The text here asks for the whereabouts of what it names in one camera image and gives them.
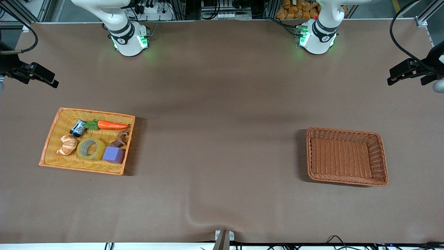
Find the metal table edge bracket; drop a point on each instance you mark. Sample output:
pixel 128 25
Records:
pixel 223 239

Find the blue small can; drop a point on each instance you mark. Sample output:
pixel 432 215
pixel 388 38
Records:
pixel 78 128

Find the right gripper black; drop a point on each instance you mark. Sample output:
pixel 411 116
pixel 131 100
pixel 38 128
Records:
pixel 8 64

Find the brown table cloth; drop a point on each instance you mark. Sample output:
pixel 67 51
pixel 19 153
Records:
pixel 222 104

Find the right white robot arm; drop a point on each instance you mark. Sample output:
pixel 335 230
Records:
pixel 126 38

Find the aluminium frame profile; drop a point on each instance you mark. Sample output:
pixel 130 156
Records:
pixel 428 15
pixel 31 12

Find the orange-rimmed yellow wicker tray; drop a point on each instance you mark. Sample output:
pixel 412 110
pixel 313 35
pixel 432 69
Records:
pixel 59 159

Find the purple cube block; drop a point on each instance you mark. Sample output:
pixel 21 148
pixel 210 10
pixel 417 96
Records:
pixel 113 155

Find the orange toy carrot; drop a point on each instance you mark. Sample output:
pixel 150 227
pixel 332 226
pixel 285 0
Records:
pixel 111 125

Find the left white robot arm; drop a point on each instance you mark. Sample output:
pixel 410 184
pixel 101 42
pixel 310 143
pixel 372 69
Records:
pixel 317 38

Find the brown wicker basket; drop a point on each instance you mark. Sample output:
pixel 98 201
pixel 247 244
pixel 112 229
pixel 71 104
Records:
pixel 341 156

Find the toy croissant bread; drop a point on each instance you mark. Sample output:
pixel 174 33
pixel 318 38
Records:
pixel 67 145

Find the small white power strip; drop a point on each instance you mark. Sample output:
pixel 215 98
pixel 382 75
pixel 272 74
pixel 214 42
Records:
pixel 229 15

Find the brown small figurine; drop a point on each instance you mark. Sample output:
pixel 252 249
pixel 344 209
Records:
pixel 120 139

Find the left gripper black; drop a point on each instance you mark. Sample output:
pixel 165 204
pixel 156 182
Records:
pixel 431 63

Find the yellowish clear tape roll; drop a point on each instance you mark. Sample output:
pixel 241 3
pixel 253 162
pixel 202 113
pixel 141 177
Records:
pixel 82 150

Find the white power strip with plugs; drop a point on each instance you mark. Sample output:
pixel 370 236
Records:
pixel 154 9

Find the orange packaged bread pile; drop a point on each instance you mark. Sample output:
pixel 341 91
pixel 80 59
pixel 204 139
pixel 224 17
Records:
pixel 295 10

